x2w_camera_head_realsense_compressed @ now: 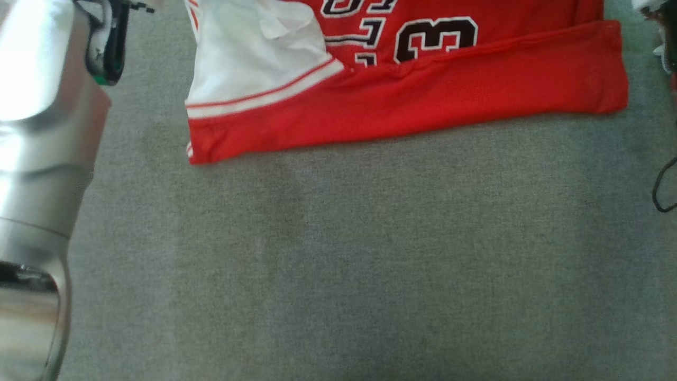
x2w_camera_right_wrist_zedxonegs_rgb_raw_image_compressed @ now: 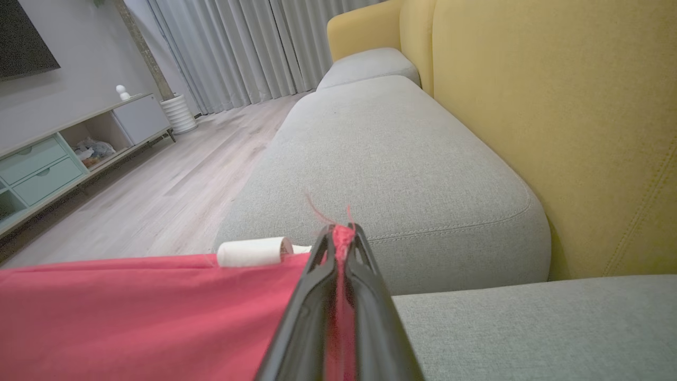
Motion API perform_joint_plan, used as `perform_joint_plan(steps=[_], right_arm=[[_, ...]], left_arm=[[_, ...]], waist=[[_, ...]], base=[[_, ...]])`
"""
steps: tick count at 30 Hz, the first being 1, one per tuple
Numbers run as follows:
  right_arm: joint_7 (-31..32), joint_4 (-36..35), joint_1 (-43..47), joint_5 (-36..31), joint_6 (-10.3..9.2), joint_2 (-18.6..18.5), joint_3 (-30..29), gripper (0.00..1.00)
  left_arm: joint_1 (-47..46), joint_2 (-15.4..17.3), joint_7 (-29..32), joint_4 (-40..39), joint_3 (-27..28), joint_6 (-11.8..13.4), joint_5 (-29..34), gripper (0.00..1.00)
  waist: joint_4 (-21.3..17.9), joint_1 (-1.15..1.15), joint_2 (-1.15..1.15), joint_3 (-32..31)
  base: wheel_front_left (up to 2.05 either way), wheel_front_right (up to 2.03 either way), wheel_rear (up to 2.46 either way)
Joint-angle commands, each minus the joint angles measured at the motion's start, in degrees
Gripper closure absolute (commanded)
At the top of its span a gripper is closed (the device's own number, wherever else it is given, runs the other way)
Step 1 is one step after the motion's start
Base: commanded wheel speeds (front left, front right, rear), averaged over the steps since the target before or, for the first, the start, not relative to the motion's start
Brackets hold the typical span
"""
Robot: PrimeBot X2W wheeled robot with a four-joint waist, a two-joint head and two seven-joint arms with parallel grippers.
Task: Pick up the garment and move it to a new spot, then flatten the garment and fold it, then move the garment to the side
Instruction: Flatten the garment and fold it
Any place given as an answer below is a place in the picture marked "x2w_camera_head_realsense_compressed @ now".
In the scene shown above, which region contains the red and white Bulls jersey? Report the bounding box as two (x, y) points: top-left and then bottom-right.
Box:
(184, 0), (630, 166)

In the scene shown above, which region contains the grey sofa seat cushion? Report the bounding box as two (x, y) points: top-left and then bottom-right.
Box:
(53, 0), (677, 381)

